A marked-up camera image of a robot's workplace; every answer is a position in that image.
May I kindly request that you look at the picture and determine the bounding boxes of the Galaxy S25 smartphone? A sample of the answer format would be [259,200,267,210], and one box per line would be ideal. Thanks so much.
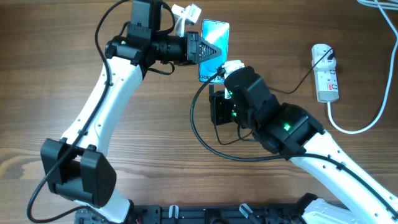
[198,19,229,82]

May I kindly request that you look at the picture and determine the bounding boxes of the black USB charging cable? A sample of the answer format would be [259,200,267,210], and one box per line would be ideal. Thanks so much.
[208,48,336,146]

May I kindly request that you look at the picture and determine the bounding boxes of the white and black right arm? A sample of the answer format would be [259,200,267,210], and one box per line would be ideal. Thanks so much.
[216,65,397,223]

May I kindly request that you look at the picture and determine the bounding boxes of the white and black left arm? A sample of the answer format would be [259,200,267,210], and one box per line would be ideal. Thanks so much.
[40,1,221,223]

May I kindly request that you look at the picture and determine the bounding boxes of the white power strip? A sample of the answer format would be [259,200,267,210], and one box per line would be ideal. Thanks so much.
[312,44,339,103]

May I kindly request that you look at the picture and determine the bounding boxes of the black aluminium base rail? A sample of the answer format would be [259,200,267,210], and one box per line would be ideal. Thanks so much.
[73,203,308,224]

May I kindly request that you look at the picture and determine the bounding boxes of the white power strip cord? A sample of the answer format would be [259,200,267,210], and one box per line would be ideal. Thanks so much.
[326,0,398,135]

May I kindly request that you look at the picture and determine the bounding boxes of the white cable bundle at corner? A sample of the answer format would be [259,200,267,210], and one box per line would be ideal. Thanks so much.
[356,0,398,11]

